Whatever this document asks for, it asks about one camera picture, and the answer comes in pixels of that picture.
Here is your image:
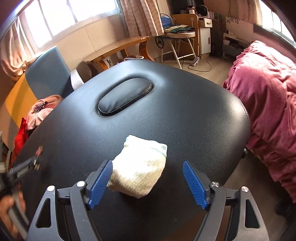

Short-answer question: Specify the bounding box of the beige sock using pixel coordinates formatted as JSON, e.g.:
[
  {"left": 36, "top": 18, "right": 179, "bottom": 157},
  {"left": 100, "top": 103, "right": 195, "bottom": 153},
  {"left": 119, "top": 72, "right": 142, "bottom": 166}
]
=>
[{"left": 107, "top": 135, "right": 168, "bottom": 198}]

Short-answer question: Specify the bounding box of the person's left hand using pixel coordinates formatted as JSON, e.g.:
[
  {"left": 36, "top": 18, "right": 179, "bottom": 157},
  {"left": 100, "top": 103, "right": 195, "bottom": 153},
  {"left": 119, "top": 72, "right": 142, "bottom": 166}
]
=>
[{"left": 0, "top": 192, "right": 26, "bottom": 239}]

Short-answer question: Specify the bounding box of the small red wrapper far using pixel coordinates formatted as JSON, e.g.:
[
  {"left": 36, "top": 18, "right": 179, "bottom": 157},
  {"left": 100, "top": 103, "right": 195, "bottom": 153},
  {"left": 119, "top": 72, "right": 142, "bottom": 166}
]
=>
[{"left": 35, "top": 146, "right": 43, "bottom": 157}]

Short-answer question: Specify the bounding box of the red cloth on chair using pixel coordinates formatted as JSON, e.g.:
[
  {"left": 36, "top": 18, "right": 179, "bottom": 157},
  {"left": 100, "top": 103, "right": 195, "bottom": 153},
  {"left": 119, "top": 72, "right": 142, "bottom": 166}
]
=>
[{"left": 14, "top": 118, "right": 29, "bottom": 155}]

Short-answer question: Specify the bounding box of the pink cloth on chair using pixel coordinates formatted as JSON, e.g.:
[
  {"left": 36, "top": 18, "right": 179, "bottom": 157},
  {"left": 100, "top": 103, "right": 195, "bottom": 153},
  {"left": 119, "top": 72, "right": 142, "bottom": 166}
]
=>
[{"left": 27, "top": 95, "right": 63, "bottom": 130}]

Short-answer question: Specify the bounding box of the black oval face cushion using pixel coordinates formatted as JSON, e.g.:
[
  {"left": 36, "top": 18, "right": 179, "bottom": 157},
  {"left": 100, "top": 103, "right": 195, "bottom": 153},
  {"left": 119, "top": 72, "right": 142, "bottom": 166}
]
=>
[{"left": 97, "top": 77, "right": 154, "bottom": 116}]

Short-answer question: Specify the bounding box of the blue and yellow armchair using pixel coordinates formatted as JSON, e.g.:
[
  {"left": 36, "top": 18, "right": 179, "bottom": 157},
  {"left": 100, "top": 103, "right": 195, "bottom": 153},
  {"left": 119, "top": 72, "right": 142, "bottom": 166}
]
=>
[{"left": 1, "top": 46, "right": 73, "bottom": 150}]

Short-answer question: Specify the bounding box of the wooden side table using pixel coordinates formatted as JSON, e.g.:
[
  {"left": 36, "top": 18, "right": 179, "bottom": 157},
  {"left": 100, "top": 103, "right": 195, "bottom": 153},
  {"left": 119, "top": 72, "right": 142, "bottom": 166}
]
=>
[{"left": 83, "top": 36, "right": 154, "bottom": 71}]

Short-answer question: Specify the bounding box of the folding stool with clothes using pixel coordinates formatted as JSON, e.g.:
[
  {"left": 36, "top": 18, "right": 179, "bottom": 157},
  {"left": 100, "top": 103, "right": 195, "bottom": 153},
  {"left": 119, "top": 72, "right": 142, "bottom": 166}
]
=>
[{"left": 154, "top": 13, "right": 198, "bottom": 69}]

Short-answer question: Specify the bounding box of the wooden cabinet with items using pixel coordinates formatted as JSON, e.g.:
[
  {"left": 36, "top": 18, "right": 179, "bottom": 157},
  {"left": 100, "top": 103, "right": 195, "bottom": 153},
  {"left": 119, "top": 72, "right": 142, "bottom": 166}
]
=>
[{"left": 171, "top": 1, "right": 226, "bottom": 57}]

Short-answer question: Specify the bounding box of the pink patterned curtain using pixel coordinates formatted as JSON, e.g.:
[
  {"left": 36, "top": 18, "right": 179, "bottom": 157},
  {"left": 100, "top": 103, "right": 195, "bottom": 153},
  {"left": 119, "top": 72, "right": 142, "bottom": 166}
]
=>
[{"left": 119, "top": 0, "right": 164, "bottom": 37}]

